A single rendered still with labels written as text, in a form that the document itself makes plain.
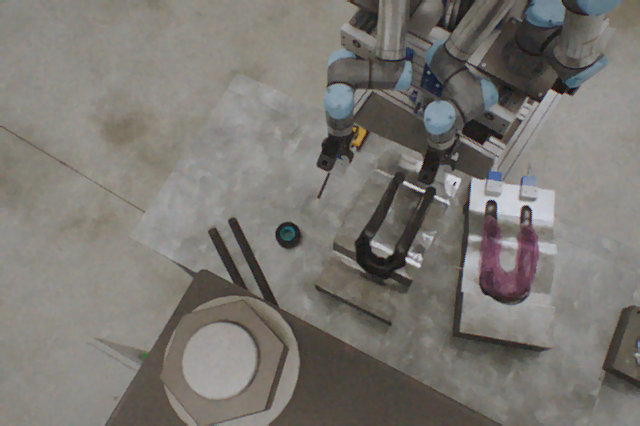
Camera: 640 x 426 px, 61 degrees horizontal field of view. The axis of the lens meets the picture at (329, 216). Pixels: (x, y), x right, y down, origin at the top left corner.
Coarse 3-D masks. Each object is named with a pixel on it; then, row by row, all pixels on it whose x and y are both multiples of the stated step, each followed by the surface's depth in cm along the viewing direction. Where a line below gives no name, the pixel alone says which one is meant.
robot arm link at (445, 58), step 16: (480, 0) 124; (496, 0) 121; (512, 0) 121; (480, 16) 125; (496, 16) 124; (464, 32) 130; (480, 32) 128; (432, 48) 139; (448, 48) 134; (464, 48) 132; (432, 64) 140; (448, 64) 136; (464, 64) 137
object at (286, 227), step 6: (288, 222) 173; (282, 228) 172; (288, 228) 172; (294, 228) 172; (276, 234) 172; (282, 234) 172; (294, 234) 171; (300, 234) 173; (282, 240) 171; (288, 240) 171; (294, 240) 171; (282, 246) 172; (288, 246) 171; (294, 246) 173
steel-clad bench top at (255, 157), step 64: (256, 128) 188; (320, 128) 187; (192, 192) 181; (256, 192) 180; (192, 256) 174; (256, 256) 173; (320, 256) 172; (448, 256) 171; (576, 256) 169; (320, 320) 166; (448, 320) 164; (576, 320) 163; (448, 384) 158; (512, 384) 158; (576, 384) 157
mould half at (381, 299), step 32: (384, 160) 173; (416, 160) 172; (384, 192) 170; (416, 192) 169; (448, 192) 168; (352, 224) 162; (384, 224) 165; (352, 256) 163; (384, 256) 158; (416, 256) 158; (320, 288) 165; (352, 288) 163; (384, 288) 162; (384, 320) 161
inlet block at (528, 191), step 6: (528, 168) 173; (528, 174) 173; (522, 180) 172; (528, 180) 171; (534, 180) 171; (522, 186) 169; (528, 186) 169; (534, 186) 170; (522, 192) 168; (528, 192) 168; (534, 192) 168; (522, 198) 170; (528, 198) 169; (534, 198) 168
